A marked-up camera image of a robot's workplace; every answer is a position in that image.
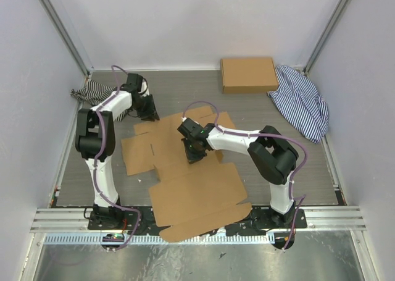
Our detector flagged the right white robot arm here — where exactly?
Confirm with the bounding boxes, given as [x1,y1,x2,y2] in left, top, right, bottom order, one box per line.
[177,117,299,229]

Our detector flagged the blue white striped cloth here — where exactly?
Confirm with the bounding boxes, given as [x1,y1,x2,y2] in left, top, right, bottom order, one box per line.
[267,65,329,144]

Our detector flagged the folded brown cardboard box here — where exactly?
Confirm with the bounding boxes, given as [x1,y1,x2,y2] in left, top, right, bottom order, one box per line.
[220,57,278,94]

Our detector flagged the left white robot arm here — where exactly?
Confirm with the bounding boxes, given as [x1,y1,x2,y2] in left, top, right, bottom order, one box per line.
[75,73,160,230]

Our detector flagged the right aluminium frame post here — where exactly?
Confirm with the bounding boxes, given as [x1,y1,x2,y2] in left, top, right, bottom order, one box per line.
[303,0,352,75]

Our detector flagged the aluminium rail front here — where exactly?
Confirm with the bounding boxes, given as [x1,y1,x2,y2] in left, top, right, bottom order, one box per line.
[30,205,367,233]

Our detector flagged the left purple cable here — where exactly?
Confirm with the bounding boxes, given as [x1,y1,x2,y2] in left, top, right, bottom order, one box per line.
[92,64,141,254]

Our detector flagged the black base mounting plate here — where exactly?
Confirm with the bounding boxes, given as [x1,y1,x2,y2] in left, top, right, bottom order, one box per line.
[88,204,307,242]

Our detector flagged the grey slotted cable duct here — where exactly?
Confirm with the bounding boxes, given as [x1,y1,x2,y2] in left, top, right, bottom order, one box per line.
[44,233,275,245]

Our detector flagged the aluminium frame post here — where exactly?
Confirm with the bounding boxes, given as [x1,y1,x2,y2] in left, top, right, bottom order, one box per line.
[39,0,91,77]
[303,0,352,75]

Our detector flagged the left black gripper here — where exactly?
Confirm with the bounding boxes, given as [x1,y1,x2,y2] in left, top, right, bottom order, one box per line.
[133,94,160,122]

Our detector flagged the black white striped cloth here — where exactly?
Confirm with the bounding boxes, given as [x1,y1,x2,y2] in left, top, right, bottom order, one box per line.
[70,79,117,106]

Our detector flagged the left aluminium frame post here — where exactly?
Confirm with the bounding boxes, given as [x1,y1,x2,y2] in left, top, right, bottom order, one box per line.
[39,0,91,77]

